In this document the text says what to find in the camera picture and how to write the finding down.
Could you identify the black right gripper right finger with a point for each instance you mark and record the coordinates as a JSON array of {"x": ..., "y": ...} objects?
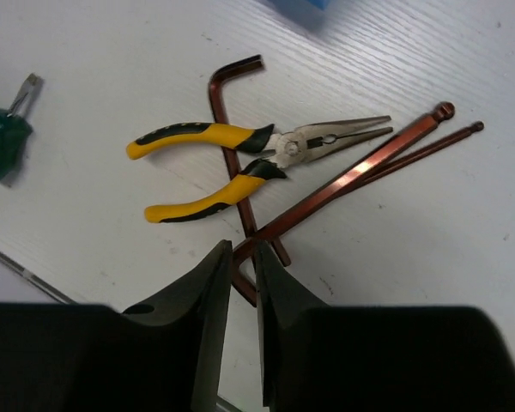
[{"x": 284, "y": 329}]

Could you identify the thick long brown hex key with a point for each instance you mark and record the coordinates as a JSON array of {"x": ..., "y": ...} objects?
[{"x": 345, "y": 181}]

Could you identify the long-nose yellow black pliers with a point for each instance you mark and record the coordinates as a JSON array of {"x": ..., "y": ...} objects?
[{"x": 275, "y": 153}]

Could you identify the short brown hex key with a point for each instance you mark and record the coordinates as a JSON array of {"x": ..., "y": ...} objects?
[{"x": 221, "y": 76}]

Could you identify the green flathead stubby screwdriver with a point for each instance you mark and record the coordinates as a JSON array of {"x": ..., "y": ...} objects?
[{"x": 14, "y": 128}]

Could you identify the thin long brown hex key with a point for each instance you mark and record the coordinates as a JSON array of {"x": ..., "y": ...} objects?
[{"x": 424, "y": 152}]

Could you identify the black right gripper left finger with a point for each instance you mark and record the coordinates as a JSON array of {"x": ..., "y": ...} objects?
[{"x": 181, "y": 336}]

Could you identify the blue three-compartment bin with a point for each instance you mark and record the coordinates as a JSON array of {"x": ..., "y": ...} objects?
[{"x": 301, "y": 10}]

